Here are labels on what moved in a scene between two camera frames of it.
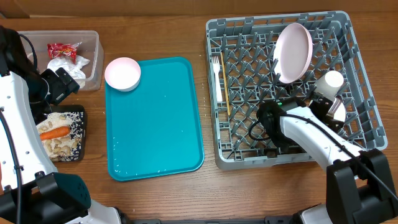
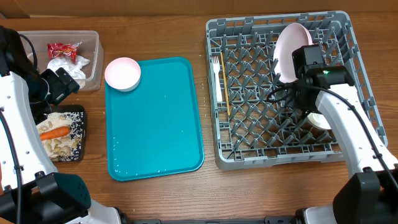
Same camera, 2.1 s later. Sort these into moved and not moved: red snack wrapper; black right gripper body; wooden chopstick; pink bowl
Moved: black right gripper body
Not moved: pink bowl; wooden chopstick; red snack wrapper
